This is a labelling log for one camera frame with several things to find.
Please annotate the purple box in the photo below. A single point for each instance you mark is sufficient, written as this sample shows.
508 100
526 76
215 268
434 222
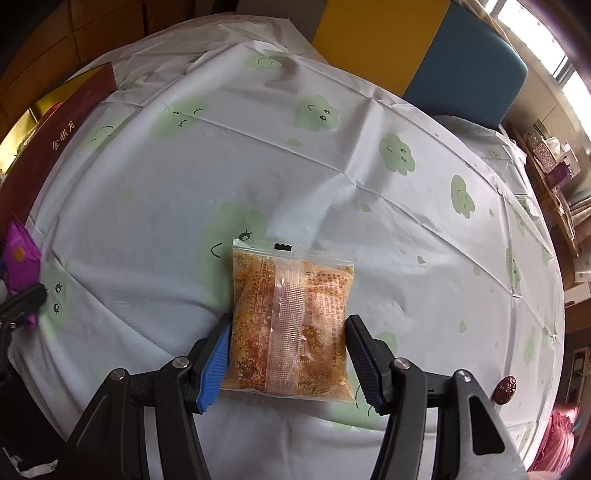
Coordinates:
563 174

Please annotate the blue chair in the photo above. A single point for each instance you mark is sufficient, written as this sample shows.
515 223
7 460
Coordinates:
461 69

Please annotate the wooden side shelf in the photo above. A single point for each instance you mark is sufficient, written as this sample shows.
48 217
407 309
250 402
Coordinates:
558 207

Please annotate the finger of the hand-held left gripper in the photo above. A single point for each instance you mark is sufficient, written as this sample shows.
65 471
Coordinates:
25 300

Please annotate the green white box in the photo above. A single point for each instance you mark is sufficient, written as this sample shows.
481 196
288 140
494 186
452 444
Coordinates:
538 130

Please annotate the red date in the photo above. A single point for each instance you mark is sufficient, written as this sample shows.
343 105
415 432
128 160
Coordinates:
504 390

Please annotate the dark red gift box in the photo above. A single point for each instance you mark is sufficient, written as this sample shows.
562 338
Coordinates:
55 134

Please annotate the person's right forearm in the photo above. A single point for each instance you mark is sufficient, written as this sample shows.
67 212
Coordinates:
542 475

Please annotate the cloud print tablecloth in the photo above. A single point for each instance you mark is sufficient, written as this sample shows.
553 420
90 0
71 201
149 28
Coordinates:
392 230

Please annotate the purple snack packet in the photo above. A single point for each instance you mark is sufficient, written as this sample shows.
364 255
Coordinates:
21 258

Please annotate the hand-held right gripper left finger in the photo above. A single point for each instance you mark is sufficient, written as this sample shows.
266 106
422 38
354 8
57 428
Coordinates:
214 369

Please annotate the pink patterned tissue box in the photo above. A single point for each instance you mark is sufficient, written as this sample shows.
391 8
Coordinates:
549 154

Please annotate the window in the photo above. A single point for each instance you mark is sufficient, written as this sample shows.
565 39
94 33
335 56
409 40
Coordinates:
554 46

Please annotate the clear orange cake packet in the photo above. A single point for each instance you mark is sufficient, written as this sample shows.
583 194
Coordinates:
286 323

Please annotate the pink cloth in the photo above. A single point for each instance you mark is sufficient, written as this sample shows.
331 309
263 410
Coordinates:
561 438

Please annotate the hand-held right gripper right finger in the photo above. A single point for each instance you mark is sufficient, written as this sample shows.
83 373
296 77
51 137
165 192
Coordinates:
369 369

